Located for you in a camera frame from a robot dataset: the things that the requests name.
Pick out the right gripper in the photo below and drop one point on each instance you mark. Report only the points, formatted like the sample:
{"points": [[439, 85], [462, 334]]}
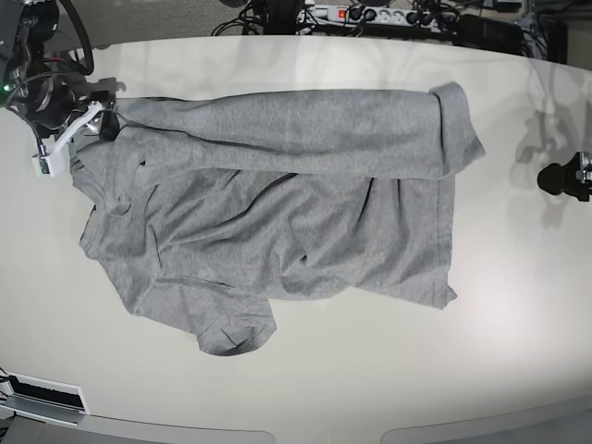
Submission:
{"points": [[51, 104]]}

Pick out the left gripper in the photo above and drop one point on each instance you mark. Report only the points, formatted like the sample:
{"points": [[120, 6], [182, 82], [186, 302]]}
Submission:
{"points": [[573, 179]]}

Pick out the grey t-shirt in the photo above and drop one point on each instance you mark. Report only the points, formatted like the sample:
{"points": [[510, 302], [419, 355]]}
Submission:
{"points": [[204, 212]]}

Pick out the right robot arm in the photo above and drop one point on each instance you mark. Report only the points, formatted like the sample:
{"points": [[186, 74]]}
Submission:
{"points": [[25, 28]]}

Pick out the black power adapter brick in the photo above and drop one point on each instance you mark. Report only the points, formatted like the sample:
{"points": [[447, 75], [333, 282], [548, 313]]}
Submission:
{"points": [[489, 34]]}

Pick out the white power strip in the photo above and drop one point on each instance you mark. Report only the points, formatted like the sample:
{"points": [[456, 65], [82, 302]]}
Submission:
{"points": [[348, 17]]}

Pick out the white cable grommet box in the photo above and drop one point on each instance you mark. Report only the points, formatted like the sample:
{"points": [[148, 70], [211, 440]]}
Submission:
{"points": [[43, 400]]}

